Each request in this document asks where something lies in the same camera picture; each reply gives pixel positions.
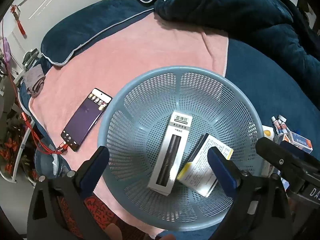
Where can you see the grey folded cloth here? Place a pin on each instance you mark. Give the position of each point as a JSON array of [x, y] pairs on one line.
[[34, 80]]

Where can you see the red tassel ornament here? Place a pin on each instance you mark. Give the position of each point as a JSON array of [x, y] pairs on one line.
[[16, 14]]

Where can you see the white box with black pen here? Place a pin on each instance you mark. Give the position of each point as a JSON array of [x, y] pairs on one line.
[[170, 154]]

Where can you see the white yellow medicine box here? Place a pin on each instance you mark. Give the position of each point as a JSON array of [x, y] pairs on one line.
[[197, 173]]

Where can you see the black smartphone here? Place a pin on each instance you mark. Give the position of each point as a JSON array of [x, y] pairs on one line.
[[84, 118]]

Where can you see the dark blue fleece duvet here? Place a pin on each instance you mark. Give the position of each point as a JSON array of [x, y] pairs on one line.
[[273, 27]]

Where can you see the dark blue bed sheet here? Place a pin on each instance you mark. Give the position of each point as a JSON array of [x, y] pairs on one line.
[[272, 91]]

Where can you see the light blue plastic basket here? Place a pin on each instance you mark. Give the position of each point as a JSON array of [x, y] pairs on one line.
[[152, 127]]

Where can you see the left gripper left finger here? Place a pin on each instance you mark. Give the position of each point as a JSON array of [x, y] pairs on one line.
[[89, 173]]

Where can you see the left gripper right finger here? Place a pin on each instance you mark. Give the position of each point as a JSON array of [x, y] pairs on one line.
[[226, 172]]

